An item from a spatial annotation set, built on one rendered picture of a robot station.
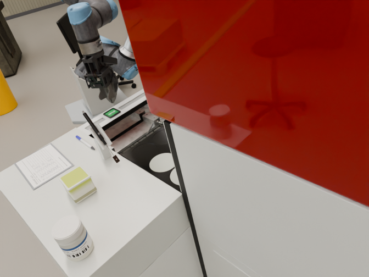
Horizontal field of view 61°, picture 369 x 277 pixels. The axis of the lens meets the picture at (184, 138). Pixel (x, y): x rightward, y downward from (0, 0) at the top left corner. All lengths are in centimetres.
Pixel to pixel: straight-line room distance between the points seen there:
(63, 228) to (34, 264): 149
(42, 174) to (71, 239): 42
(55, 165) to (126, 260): 47
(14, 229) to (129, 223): 179
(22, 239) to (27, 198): 138
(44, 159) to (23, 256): 123
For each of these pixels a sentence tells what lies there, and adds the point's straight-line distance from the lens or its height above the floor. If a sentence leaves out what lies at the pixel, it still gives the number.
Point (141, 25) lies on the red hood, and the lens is 64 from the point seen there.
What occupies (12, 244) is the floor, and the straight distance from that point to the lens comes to 252.
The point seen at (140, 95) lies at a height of 96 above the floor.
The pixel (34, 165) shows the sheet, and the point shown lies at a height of 97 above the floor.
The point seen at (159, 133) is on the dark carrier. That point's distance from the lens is 127.
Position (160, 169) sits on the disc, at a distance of 110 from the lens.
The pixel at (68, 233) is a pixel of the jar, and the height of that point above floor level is 106.
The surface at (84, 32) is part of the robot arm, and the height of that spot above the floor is 134.
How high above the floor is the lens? 162
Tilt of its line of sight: 36 degrees down
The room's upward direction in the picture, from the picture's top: 12 degrees counter-clockwise
